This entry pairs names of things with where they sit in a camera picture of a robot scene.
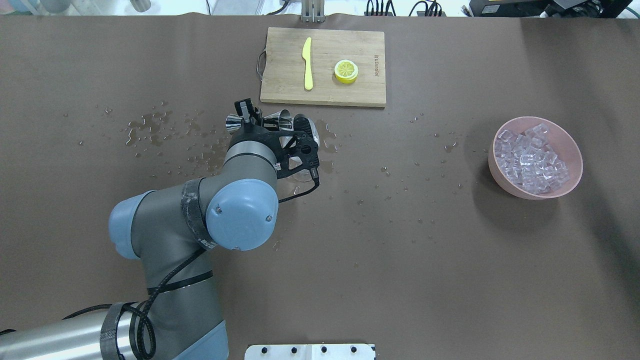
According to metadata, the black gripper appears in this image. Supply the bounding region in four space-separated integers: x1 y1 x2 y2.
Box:
229 98 320 180

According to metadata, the steel double jigger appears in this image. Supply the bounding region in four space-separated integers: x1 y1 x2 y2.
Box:
225 109 294 135

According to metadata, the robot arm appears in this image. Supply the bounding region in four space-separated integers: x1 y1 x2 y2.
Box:
1 98 320 360

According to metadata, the clear wine glass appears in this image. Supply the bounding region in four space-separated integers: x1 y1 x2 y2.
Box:
288 113 320 183

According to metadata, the clear ice cubes pile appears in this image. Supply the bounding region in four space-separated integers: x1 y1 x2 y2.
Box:
493 123 571 196

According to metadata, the bamboo cutting board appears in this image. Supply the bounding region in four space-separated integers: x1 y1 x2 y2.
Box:
260 27 387 109

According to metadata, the yellow plastic knife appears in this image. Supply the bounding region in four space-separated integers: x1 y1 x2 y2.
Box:
301 37 314 91

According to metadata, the yellow lemon half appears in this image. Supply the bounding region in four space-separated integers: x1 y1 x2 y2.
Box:
333 59 359 85

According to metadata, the pink bowl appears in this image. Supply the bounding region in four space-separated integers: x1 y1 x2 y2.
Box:
487 116 584 200

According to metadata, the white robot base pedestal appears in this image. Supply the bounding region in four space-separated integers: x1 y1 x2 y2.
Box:
244 343 377 360

